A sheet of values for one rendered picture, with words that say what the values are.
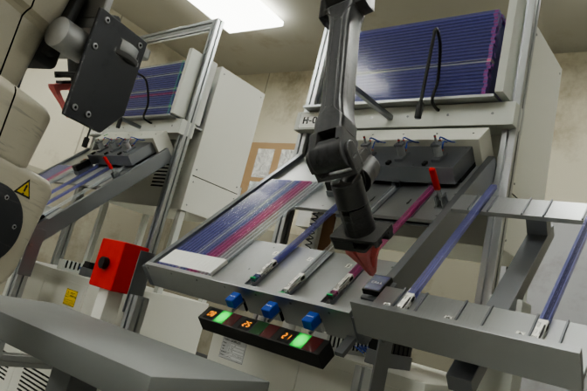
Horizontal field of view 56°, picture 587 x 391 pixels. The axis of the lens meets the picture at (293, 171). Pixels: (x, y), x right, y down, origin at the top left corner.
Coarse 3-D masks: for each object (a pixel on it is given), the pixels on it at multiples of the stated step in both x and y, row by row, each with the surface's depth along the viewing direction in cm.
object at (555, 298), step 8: (584, 224) 100; (584, 232) 98; (576, 240) 97; (584, 240) 97; (576, 248) 94; (568, 256) 93; (576, 256) 92; (568, 264) 91; (560, 272) 89; (568, 272) 89; (560, 280) 88; (568, 280) 88; (560, 288) 86; (552, 296) 85; (560, 296) 85; (552, 304) 83; (544, 312) 82; (552, 312) 81
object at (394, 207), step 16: (304, 160) 191; (288, 176) 181; (304, 176) 177; (320, 192) 163; (368, 192) 154; (400, 192) 148; (416, 192) 146; (432, 192) 143; (448, 192) 141; (304, 208) 156; (320, 208) 153; (384, 208) 142; (400, 208) 140; (432, 208) 135; (416, 224) 139
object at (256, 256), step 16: (256, 240) 146; (240, 256) 140; (256, 256) 138; (272, 256) 136; (288, 256) 133; (304, 256) 131; (336, 256) 127; (224, 272) 134; (240, 272) 132; (256, 272) 129; (272, 272) 128; (288, 272) 126; (320, 272) 123; (336, 272) 121; (384, 272) 116; (272, 288) 122; (304, 288) 119; (320, 288) 117; (352, 288) 114; (336, 304) 110
